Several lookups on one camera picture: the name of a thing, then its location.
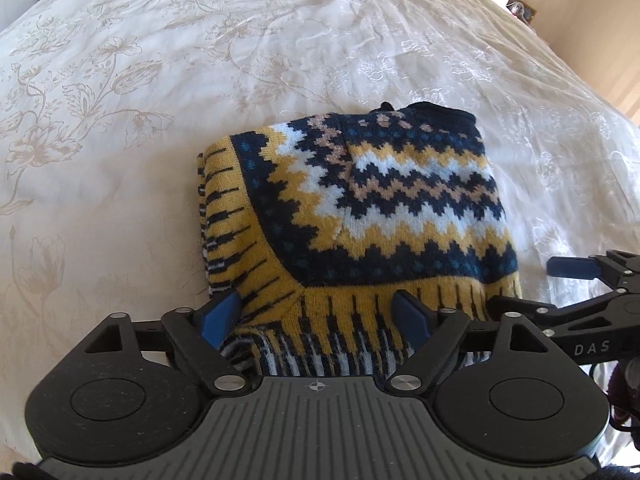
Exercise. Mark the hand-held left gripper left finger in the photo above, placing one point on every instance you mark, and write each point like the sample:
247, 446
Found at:
222, 311

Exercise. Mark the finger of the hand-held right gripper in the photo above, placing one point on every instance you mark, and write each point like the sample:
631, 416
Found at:
520, 310
575, 267

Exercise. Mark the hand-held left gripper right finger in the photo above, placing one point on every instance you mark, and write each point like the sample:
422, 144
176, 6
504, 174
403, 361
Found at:
407, 311

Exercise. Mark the navy yellow zigzag knit sweater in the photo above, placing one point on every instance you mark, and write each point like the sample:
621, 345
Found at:
370, 210

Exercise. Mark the person's right forearm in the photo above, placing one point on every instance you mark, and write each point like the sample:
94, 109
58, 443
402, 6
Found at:
625, 400

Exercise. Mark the cream floral embroidered bedspread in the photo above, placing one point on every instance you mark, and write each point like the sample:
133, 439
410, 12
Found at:
210, 85

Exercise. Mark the small dark bedside frame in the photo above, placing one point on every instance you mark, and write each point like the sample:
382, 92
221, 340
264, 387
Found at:
522, 9

